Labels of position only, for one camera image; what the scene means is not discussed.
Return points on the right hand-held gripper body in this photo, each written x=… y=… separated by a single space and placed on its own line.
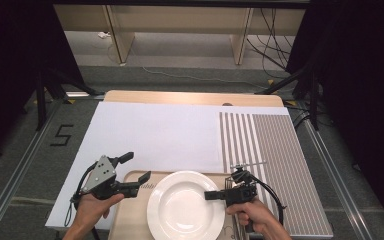
x=243 y=193

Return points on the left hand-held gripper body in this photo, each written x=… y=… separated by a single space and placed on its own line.
x=100 y=174

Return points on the white plate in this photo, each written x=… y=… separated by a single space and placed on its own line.
x=180 y=206

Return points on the beige tray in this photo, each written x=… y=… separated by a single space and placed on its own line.
x=130 y=213

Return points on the person's right hand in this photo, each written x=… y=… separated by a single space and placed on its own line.
x=260 y=216

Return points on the person's left hand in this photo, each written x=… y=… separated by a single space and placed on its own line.
x=91 y=210

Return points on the white board sheet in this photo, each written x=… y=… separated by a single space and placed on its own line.
x=153 y=133

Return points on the grey striped placemat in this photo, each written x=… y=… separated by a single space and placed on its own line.
x=280 y=150

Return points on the dark table grommet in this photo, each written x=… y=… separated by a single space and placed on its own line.
x=227 y=104

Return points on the black metal stand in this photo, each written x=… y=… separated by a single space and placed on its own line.
x=40 y=100
x=314 y=100

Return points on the white power adapter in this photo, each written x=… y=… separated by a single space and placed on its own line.
x=104 y=34

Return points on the black curtain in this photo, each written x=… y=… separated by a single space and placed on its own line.
x=363 y=83
x=10 y=66

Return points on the beige wooden desk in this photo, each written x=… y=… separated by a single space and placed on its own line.
x=180 y=20

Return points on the aluminium floor rail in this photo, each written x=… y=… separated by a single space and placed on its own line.
x=13 y=180
x=340 y=186

